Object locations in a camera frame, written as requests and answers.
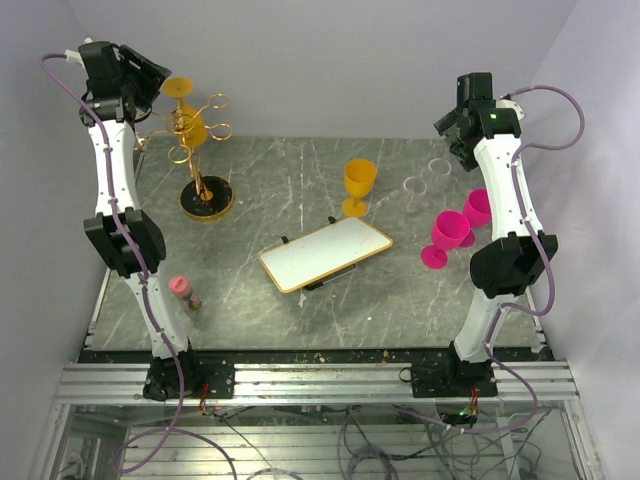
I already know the yellow wine glass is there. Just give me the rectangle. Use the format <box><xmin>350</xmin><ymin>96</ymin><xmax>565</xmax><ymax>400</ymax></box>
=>
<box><xmin>341</xmin><ymin>158</ymin><xmax>377</xmax><ymax>218</ymax></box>
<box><xmin>162</xmin><ymin>77</ymin><xmax>207</xmax><ymax>150</ymax></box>

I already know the clear wine glass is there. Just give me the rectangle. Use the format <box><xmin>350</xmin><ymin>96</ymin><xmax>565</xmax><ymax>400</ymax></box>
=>
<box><xmin>426</xmin><ymin>158</ymin><xmax>452</xmax><ymax>195</ymax></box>
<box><xmin>398</xmin><ymin>176</ymin><xmax>427</xmax><ymax>226</ymax></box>

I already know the pink wine glass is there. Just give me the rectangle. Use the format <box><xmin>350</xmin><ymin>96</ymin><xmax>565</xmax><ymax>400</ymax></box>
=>
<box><xmin>460</xmin><ymin>189</ymin><xmax>492</xmax><ymax>248</ymax></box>
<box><xmin>421</xmin><ymin>210</ymin><xmax>471</xmax><ymax>269</ymax></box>

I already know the yellow wine glass front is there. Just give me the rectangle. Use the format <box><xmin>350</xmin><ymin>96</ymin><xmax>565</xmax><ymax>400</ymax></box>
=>
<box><xmin>341</xmin><ymin>158</ymin><xmax>377</xmax><ymax>218</ymax></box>

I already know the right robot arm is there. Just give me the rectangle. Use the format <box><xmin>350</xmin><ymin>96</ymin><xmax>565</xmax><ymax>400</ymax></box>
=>
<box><xmin>434</xmin><ymin>72</ymin><xmax>558</xmax><ymax>396</ymax></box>

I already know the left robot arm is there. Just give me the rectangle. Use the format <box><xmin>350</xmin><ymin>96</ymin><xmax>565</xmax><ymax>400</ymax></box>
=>
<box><xmin>79</xmin><ymin>41</ymin><xmax>206</xmax><ymax>401</ymax></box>

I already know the small bottle pink cap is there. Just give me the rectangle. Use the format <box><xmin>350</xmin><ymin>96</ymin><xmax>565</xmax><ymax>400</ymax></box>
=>
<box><xmin>168</xmin><ymin>275</ymin><xmax>202</xmax><ymax>311</ymax></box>

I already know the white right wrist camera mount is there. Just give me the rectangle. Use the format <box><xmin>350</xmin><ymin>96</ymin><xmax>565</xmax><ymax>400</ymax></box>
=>
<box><xmin>496</xmin><ymin>95</ymin><xmax>525</xmax><ymax>121</ymax></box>

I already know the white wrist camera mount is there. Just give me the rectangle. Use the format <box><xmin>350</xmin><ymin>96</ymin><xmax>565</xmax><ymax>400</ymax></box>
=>
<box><xmin>496</xmin><ymin>95</ymin><xmax>525</xmax><ymax>121</ymax></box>
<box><xmin>64</xmin><ymin>37</ymin><xmax>93</xmax><ymax>69</ymax></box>

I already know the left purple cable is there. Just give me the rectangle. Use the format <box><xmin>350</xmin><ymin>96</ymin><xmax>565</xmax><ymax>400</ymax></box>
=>
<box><xmin>39</xmin><ymin>52</ymin><xmax>236</xmax><ymax>476</ymax></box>

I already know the purple cable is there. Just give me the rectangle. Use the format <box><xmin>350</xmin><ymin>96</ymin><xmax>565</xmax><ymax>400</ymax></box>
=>
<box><xmin>39</xmin><ymin>52</ymin><xmax>236</xmax><ymax>476</ymax></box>
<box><xmin>484</xmin><ymin>85</ymin><xmax>586</xmax><ymax>434</ymax></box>

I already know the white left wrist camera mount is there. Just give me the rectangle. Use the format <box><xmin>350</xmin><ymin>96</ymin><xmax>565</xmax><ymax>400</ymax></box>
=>
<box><xmin>64</xmin><ymin>37</ymin><xmax>93</xmax><ymax>69</ymax></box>

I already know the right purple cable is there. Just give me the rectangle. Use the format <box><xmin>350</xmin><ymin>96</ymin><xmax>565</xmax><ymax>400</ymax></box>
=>
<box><xmin>484</xmin><ymin>85</ymin><xmax>586</xmax><ymax>434</ymax></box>

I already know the gold wire wine glass rack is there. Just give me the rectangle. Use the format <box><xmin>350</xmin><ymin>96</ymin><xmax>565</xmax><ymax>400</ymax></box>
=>
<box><xmin>134</xmin><ymin>93</ymin><xmax>234</xmax><ymax>221</ymax></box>

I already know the black wire tablet stand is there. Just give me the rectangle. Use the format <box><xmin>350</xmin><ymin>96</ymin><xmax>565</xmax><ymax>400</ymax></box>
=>
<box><xmin>270</xmin><ymin>216</ymin><xmax>357</xmax><ymax>293</ymax></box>

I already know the white tablet yellow frame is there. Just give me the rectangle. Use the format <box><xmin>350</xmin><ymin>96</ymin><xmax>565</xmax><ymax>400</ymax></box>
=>
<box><xmin>260</xmin><ymin>217</ymin><xmax>393</xmax><ymax>294</ymax></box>

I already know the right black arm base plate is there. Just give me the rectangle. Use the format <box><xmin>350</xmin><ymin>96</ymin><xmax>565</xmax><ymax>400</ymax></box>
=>
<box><xmin>399</xmin><ymin>362</ymin><xmax>498</xmax><ymax>399</ymax></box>

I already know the aluminium mounting rail frame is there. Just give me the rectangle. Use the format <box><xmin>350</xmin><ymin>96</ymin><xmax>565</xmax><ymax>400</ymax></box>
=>
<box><xmin>31</xmin><ymin>361</ymin><xmax>604</xmax><ymax>479</ymax></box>

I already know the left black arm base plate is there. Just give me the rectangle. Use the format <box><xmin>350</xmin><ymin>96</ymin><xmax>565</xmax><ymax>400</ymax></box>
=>
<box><xmin>142</xmin><ymin>352</ymin><xmax>235</xmax><ymax>402</ymax></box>

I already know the cable tangle under table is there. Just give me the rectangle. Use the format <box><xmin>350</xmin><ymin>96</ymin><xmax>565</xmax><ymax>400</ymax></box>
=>
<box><xmin>114</xmin><ymin>394</ymin><xmax>551</xmax><ymax>480</ymax></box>

